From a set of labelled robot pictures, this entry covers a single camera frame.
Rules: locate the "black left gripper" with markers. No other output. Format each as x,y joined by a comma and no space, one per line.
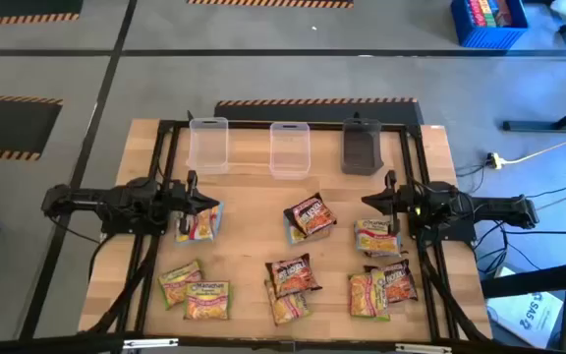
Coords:
182,199

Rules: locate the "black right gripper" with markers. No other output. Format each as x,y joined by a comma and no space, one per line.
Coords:
401,201

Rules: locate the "blue Maruchan ramen packet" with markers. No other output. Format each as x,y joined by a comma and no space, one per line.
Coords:
293,237
202,227
376,238
219,218

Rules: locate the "green lime chili ramen packet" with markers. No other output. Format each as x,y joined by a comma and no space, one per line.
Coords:
177,282
208,301
365,295
288,309

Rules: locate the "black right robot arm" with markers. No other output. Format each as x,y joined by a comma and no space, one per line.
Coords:
484,206

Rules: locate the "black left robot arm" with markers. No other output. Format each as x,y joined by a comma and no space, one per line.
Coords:
116,201

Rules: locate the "clear plastic bin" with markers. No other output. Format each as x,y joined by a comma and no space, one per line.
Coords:
290,152
208,147

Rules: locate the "dark grey plastic bin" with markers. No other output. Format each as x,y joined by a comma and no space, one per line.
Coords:
361,147

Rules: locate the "black hazard-striped floor mat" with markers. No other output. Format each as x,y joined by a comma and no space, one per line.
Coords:
263,3
8,128
17,7
312,112

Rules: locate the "black desk beam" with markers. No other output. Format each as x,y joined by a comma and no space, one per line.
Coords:
533,282

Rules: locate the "blue plastic crate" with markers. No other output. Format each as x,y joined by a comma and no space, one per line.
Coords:
489,38

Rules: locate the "red box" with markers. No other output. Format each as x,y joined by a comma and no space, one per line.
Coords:
476,14

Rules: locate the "green box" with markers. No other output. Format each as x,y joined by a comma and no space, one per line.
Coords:
489,20

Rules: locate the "maroon box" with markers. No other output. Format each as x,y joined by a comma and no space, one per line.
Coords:
505,14

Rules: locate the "black aluminium table frame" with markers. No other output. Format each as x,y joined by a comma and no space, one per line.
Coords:
167,127

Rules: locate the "silver metal bracket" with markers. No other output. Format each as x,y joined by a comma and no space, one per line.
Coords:
150,343
423,349

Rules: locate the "black desk leg frame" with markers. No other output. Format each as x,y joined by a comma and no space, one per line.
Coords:
533,126

